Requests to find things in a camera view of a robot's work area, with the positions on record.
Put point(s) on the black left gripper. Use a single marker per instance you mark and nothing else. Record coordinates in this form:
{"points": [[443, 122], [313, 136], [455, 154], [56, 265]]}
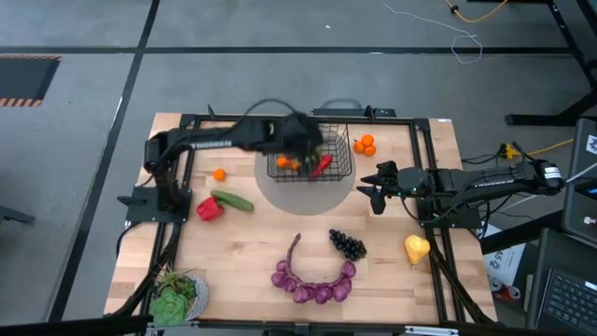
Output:
{"points": [[301, 135]]}

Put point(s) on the black desk leg frame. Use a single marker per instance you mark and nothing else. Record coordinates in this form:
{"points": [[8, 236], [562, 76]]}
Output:
{"points": [[566, 35]]}

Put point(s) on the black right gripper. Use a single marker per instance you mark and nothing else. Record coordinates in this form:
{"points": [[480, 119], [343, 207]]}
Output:
{"points": [[410, 182]]}

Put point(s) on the grey laptop with stickers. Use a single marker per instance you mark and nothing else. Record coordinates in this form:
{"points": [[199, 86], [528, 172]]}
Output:
{"points": [[580, 196]]}

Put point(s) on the black laptop keyboard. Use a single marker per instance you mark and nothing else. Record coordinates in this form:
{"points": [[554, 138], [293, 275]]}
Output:
{"points": [[569, 298]]}

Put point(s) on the white paper sheet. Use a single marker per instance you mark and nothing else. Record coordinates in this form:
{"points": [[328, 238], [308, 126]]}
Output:
{"points": [[506, 263]]}

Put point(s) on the small orange mandarin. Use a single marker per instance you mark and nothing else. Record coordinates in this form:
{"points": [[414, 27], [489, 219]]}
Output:
{"points": [[219, 174], [370, 150], [367, 140], [282, 161], [358, 147], [295, 164]]}

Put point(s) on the red bell pepper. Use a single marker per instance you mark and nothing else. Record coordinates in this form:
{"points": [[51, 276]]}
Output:
{"points": [[210, 208]]}

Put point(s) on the long red pepper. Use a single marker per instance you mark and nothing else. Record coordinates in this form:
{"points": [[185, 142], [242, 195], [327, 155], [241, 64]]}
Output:
{"points": [[323, 164]]}

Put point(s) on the succulent plant in white pot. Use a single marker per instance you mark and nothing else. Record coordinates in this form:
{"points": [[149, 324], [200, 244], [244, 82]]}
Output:
{"points": [[175, 301]]}

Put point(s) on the green cucumber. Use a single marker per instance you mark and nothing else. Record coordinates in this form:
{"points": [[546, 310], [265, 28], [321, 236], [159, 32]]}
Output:
{"points": [[235, 201]]}

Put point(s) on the yellow pear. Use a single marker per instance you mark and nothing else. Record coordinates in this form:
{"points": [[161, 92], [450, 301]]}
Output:
{"points": [[416, 247]]}

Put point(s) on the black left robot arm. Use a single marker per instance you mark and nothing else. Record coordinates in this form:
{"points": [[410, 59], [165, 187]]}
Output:
{"points": [[210, 140]]}

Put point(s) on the black hazard striped floor mat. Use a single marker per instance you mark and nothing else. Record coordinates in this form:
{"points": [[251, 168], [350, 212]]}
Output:
{"points": [[25, 77]]}

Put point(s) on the red drink can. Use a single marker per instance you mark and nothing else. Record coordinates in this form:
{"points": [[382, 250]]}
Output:
{"points": [[510, 293]]}

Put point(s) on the black chair leg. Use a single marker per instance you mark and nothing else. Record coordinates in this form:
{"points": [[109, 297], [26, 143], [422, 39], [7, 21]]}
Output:
{"points": [[14, 215]]}

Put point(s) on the grey round placemat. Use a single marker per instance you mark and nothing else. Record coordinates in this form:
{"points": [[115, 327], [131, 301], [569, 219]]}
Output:
{"points": [[303, 198]]}

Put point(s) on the black grape bunch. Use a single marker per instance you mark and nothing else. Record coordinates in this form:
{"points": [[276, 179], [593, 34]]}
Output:
{"points": [[347, 245]]}

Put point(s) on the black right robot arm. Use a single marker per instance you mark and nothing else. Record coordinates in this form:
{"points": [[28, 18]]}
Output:
{"points": [[490, 182]]}

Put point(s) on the black aluminium table frame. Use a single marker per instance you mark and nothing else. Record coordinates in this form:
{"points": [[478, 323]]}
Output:
{"points": [[401, 121]]}

